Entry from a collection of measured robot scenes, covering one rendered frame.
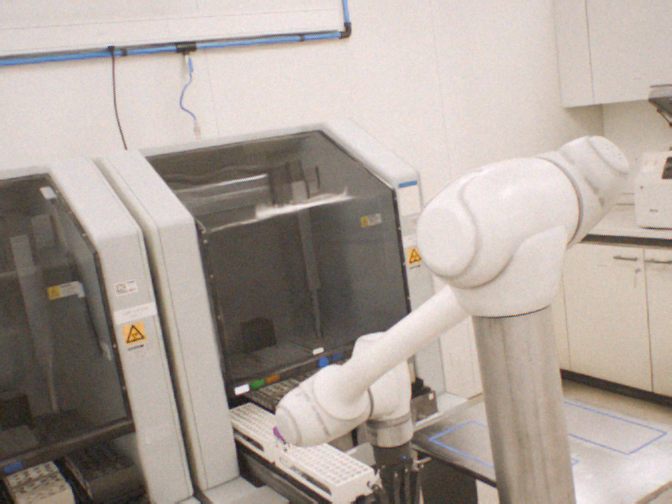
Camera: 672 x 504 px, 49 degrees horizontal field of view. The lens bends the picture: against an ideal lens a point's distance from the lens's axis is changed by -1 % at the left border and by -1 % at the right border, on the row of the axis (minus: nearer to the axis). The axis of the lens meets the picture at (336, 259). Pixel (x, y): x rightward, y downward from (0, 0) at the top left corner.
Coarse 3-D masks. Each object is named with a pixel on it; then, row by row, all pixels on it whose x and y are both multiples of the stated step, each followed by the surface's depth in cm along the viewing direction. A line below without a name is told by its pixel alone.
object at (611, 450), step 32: (480, 416) 192; (576, 416) 184; (608, 416) 181; (416, 448) 182; (448, 448) 177; (480, 448) 175; (576, 448) 168; (608, 448) 166; (640, 448) 163; (480, 480) 163; (576, 480) 154; (608, 480) 152; (640, 480) 151
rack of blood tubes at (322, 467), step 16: (272, 448) 182; (304, 448) 179; (320, 448) 177; (304, 464) 171; (320, 464) 169; (336, 464) 168; (352, 464) 167; (304, 480) 170; (320, 480) 163; (336, 480) 160; (352, 480) 159; (368, 480) 162; (336, 496) 158; (352, 496) 160
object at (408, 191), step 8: (400, 184) 217; (408, 184) 218; (416, 184) 220; (400, 192) 217; (408, 192) 219; (416, 192) 220; (400, 200) 217; (408, 200) 219; (416, 200) 220; (408, 208) 219; (416, 208) 221; (416, 216) 221; (416, 248) 222; (408, 256) 220; (416, 256) 222; (416, 264) 222; (424, 264) 224; (416, 272) 223; (424, 272) 224
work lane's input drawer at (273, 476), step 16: (240, 448) 198; (240, 464) 198; (256, 464) 188; (272, 464) 183; (272, 480) 182; (288, 480) 176; (288, 496) 176; (304, 496) 168; (320, 496) 164; (368, 496) 161
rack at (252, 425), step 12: (240, 408) 210; (252, 408) 209; (240, 420) 201; (252, 420) 200; (264, 420) 200; (240, 432) 203; (252, 432) 192; (264, 432) 192; (252, 444) 199; (264, 444) 186; (264, 456) 187
